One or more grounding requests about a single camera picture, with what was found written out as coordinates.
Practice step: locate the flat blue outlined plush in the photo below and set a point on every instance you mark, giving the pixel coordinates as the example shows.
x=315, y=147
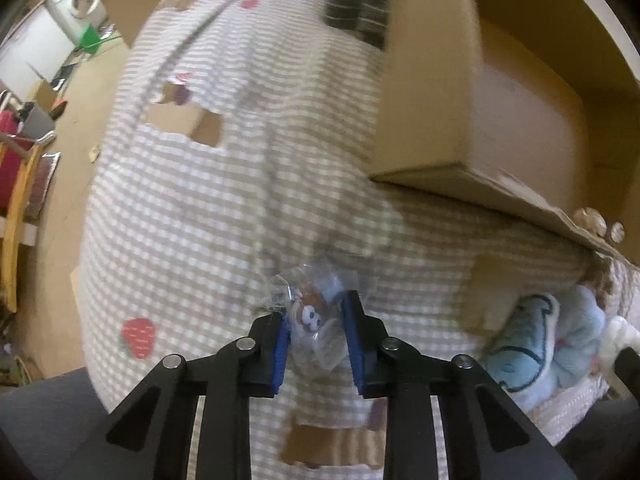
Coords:
x=525, y=345

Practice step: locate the dark grey cloth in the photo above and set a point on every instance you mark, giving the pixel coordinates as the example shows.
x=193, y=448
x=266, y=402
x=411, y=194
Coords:
x=595, y=425
x=45, y=425

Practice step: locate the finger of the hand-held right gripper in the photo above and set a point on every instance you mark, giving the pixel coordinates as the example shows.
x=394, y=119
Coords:
x=630, y=370

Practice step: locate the checkered printed bedsheet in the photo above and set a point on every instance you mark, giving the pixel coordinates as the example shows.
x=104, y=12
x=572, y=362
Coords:
x=225, y=210

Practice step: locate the grey striped cloth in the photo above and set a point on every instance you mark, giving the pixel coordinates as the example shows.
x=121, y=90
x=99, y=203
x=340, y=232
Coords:
x=357, y=5

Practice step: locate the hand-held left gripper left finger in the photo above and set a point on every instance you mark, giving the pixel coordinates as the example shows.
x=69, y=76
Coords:
x=280, y=355

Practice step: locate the light blue white plush toy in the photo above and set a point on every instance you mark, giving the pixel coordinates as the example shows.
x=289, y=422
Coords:
x=580, y=335

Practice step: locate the clear plastic toy packet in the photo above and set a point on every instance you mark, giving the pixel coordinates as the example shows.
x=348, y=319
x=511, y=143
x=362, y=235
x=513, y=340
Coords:
x=315, y=320

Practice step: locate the large cardboard box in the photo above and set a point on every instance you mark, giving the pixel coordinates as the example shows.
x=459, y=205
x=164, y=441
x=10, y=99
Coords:
x=430, y=85

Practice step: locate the wooden chair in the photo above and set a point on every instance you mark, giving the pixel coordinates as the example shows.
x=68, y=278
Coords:
x=20, y=200

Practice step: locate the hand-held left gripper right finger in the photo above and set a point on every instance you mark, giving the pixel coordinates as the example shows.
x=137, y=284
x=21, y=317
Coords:
x=354, y=345

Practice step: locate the white cabinet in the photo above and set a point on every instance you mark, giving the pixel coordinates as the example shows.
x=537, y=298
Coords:
x=35, y=50

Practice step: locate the green plastic item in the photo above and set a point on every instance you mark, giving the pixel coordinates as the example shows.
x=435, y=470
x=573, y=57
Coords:
x=92, y=40

